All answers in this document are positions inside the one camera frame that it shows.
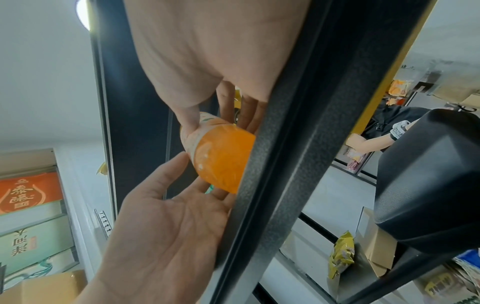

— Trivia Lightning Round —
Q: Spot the blue white packet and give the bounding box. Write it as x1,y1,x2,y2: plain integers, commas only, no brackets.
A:
451,248,480,285

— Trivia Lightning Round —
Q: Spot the black rounded casing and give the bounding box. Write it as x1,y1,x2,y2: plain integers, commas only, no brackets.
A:
373,108,480,256

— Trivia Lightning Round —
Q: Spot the yellow snack packet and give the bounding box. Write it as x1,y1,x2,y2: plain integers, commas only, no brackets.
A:
327,231,356,280

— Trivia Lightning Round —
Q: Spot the round ceiling light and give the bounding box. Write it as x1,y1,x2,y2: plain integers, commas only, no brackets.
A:
75,0,92,32

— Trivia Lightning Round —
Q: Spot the pale green carton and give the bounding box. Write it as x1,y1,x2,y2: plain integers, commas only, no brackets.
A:
0,201,78,263

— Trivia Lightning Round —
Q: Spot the black metal shelf frame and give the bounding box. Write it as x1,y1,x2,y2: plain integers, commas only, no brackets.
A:
196,0,480,304

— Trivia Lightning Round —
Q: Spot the person's right hand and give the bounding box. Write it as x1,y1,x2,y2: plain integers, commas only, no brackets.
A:
123,0,312,135

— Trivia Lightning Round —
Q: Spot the another person's forearm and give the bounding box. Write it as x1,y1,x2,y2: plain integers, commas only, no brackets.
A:
351,123,411,153

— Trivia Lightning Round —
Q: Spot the yellow patterned packet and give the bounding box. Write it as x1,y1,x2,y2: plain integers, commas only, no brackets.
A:
423,271,470,304

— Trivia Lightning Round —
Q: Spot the person's left hand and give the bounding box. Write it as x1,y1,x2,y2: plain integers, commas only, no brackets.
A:
74,151,237,304

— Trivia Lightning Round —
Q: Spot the green patterned carton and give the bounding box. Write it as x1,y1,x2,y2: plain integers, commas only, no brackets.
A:
0,247,80,290

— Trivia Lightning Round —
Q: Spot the orange snack packet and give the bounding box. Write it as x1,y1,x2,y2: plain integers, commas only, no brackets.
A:
385,79,414,106

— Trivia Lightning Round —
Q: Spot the dark shelf side panel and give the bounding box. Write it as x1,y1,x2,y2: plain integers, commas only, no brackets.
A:
87,0,222,217

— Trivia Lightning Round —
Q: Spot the open cardboard box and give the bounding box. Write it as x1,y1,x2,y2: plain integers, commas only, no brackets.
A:
355,207,399,278

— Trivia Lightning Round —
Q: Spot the white perforated shelf upright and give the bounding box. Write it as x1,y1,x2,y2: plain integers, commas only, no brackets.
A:
93,208,114,238

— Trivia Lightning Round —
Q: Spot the pink snack packet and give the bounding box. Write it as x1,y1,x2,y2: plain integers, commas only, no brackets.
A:
344,148,366,173

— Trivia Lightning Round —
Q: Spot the orange printed carton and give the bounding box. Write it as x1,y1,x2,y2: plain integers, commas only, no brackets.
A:
0,172,65,215

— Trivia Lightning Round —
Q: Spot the tan cardboard box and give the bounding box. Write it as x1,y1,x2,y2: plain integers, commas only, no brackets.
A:
431,84,480,105

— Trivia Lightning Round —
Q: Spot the orange drink bottle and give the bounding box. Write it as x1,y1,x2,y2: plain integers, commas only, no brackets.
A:
180,111,258,195

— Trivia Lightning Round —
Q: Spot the plain brown cardboard box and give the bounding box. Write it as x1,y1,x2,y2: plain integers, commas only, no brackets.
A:
10,269,90,304

